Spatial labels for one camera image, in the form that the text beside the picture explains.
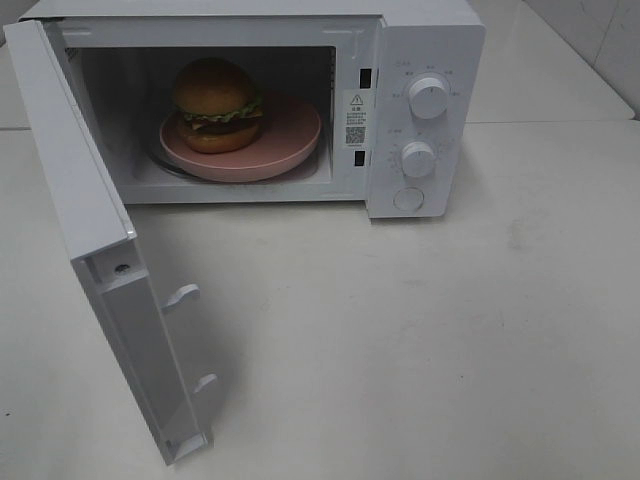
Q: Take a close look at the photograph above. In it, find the white upper power knob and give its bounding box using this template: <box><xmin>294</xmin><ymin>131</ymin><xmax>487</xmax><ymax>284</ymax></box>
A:
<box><xmin>406</xmin><ymin>72</ymin><xmax>450</xmax><ymax>120</ymax></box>

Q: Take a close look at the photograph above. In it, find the burger with lettuce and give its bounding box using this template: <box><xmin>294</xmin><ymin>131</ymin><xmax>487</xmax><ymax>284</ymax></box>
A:
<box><xmin>172</xmin><ymin>58</ymin><xmax>263</xmax><ymax>154</ymax></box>

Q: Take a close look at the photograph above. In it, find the pink round plate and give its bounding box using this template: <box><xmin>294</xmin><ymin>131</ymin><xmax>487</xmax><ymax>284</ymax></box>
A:
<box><xmin>159</xmin><ymin>91</ymin><xmax>322</xmax><ymax>183</ymax></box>

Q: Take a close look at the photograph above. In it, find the white warning label sticker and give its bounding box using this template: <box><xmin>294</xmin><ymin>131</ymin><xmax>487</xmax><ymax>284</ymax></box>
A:
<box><xmin>341</xmin><ymin>89</ymin><xmax>372</xmax><ymax>149</ymax></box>

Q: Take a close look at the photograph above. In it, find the white microwave oven body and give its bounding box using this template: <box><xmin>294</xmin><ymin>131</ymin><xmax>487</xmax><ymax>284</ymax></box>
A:
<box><xmin>15</xmin><ymin>1</ymin><xmax>486</xmax><ymax>218</ymax></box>

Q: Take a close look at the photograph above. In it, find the glass microwave turntable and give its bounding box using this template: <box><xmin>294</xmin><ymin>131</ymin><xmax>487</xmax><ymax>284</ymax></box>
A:
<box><xmin>147</xmin><ymin>146</ymin><xmax>332</xmax><ymax>184</ymax></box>

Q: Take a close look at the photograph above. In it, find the white lower timer knob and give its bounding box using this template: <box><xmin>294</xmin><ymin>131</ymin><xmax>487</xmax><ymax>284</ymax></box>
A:
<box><xmin>400</xmin><ymin>141</ymin><xmax>436</xmax><ymax>178</ymax></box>

